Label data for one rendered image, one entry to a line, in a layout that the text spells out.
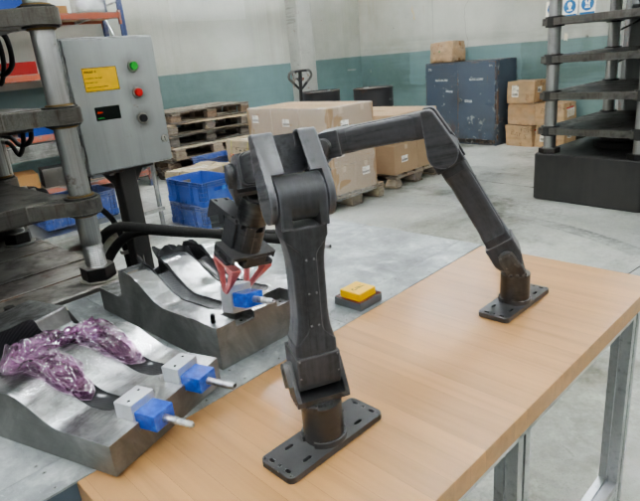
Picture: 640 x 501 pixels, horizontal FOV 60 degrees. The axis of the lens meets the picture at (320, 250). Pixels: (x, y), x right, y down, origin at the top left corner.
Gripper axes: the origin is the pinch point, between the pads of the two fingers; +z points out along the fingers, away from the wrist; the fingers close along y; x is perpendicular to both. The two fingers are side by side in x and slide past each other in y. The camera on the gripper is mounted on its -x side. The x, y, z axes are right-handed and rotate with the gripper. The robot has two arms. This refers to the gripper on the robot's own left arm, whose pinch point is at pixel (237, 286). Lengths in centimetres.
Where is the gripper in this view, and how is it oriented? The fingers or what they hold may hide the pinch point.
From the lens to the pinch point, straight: 110.7
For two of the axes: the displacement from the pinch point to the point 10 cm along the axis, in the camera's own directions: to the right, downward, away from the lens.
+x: 6.6, 5.0, -5.6
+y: -7.1, 1.6, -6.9
